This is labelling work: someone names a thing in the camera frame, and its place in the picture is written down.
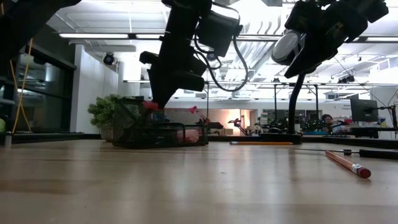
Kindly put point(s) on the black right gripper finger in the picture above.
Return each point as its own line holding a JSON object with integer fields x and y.
{"x": 311, "y": 60}

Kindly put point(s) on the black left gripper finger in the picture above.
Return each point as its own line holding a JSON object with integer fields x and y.
{"x": 160, "y": 84}
{"x": 189, "y": 81}

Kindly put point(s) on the red eraser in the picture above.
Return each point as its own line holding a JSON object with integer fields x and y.
{"x": 149, "y": 105}

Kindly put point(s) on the black pen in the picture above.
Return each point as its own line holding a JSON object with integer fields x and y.
{"x": 126, "y": 110}

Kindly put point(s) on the orange pencil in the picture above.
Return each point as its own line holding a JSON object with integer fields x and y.
{"x": 261, "y": 143}
{"x": 345, "y": 163}

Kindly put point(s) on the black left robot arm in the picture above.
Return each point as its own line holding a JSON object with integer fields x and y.
{"x": 25, "y": 18}

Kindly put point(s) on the red background robot arm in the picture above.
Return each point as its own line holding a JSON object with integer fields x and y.
{"x": 193, "y": 109}

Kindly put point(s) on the black mesh desk organizer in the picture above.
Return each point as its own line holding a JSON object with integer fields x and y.
{"x": 140, "y": 137}

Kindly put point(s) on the round black ceiling device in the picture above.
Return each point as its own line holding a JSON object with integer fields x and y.
{"x": 109, "y": 59}
{"x": 211, "y": 56}

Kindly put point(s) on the long ceiling light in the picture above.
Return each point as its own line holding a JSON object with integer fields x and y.
{"x": 379, "y": 39}
{"x": 93, "y": 36}

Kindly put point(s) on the black gooseneck desk lamp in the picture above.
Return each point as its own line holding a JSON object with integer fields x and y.
{"x": 293, "y": 109}

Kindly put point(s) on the pink sticky note pad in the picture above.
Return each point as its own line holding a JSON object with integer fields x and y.
{"x": 189, "y": 136}

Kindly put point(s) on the cardboard box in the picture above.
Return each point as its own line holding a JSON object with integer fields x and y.
{"x": 224, "y": 131}

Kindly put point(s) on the green potted succulent plant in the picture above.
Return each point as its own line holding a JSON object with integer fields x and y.
{"x": 102, "y": 115}

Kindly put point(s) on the person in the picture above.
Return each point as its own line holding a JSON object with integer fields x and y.
{"x": 331, "y": 124}

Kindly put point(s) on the black computer monitor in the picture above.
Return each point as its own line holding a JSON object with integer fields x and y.
{"x": 363, "y": 110}

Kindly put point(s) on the black background desk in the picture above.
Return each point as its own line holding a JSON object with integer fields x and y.
{"x": 370, "y": 130}

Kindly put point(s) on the green ball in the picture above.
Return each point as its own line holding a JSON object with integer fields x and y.
{"x": 2, "y": 125}

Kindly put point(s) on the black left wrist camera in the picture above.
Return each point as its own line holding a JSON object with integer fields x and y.
{"x": 219, "y": 31}

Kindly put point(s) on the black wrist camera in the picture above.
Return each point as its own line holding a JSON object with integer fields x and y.
{"x": 219, "y": 31}
{"x": 301, "y": 15}

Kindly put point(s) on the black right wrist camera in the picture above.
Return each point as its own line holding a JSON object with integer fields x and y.
{"x": 301, "y": 15}

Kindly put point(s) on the black ceiling camera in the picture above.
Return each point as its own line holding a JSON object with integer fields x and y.
{"x": 346, "y": 79}

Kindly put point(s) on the black metal table frame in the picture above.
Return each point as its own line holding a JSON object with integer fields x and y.
{"x": 46, "y": 138}

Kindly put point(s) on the white post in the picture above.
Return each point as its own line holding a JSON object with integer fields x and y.
{"x": 8, "y": 140}

